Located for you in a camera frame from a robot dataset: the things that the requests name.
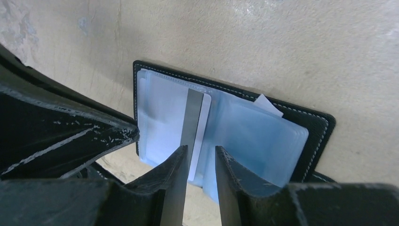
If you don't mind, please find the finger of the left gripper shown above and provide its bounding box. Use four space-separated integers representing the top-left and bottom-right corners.
0 47 139 180

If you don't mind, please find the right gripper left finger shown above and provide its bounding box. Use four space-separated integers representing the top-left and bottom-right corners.
0 145 189 226

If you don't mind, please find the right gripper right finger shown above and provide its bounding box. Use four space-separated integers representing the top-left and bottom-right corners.
215 146 399 226

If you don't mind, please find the black leather card holder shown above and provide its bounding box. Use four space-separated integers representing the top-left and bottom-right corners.
133 60 336 202

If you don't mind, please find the white grey striped card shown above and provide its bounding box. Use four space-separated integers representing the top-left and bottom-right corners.
181 89 212 182

